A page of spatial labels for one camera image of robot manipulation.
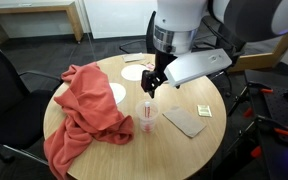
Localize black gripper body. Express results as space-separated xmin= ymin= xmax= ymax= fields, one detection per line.
xmin=141 ymin=51 xmax=176 ymax=92

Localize red and white marker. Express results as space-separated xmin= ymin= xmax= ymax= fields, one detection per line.
xmin=144 ymin=101 xmax=150 ymax=132

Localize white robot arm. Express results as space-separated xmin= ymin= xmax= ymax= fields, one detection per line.
xmin=141 ymin=0 xmax=288 ymax=95

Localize clear plastic cup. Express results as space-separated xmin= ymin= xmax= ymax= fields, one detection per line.
xmin=135 ymin=100 xmax=159 ymax=133

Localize brown napkin near cup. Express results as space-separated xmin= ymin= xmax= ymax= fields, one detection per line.
xmin=163 ymin=106 xmax=206 ymax=138

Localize pink packet far side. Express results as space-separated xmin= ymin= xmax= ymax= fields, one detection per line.
xmin=146 ymin=64 xmax=155 ymax=69

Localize white paper plate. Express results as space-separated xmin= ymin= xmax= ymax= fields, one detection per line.
xmin=121 ymin=64 xmax=147 ymax=81

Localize brown napkin at rim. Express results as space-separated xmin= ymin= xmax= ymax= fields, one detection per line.
xmin=122 ymin=53 xmax=145 ymax=63

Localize black office chair far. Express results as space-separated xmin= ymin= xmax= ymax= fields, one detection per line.
xmin=119 ymin=11 xmax=156 ymax=54

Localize black office chair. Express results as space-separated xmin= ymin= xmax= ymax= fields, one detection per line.
xmin=192 ymin=17 xmax=246 ymax=97
xmin=0 ymin=50 xmax=63 ymax=165
xmin=119 ymin=11 xmax=156 ymax=54

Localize white plate under blanket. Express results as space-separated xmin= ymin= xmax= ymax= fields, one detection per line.
xmin=110 ymin=83 xmax=126 ymax=104

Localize yellow-green sauce packet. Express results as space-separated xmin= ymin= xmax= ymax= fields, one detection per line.
xmin=197 ymin=105 xmax=212 ymax=117

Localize red fleece blanket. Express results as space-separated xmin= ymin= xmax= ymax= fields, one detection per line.
xmin=44 ymin=62 xmax=134 ymax=180

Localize black office chair right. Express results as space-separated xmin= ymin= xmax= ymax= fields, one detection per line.
xmin=192 ymin=17 xmax=246 ymax=97

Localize black clamp orange tips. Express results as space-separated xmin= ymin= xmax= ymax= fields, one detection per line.
xmin=227 ymin=81 xmax=273 ymax=117

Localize black office chair left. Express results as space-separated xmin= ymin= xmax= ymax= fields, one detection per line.
xmin=0 ymin=50 xmax=63 ymax=165

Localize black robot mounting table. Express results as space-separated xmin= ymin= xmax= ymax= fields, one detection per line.
xmin=245 ymin=70 xmax=288 ymax=180

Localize light wooden side table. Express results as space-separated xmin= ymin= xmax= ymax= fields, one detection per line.
xmin=0 ymin=0 xmax=84 ymax=44

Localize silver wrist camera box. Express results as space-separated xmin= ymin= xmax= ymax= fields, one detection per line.
xmin=164 ymin=49 xmax=232 ymax=87

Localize black clamp orange handle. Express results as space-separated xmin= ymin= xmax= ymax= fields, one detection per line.
xmin=239 ymin=115 xmax=288 ymax=143

